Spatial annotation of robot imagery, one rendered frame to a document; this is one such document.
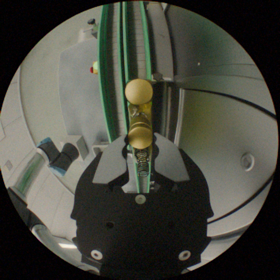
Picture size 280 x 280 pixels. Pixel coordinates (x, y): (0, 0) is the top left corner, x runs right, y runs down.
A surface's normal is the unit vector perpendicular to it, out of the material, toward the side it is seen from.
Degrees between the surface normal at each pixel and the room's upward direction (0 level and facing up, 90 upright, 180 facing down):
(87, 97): 0
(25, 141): 90
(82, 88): 0
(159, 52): 0
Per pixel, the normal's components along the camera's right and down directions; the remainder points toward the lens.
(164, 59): -0.02, 0.53
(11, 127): 1.00, -0.04
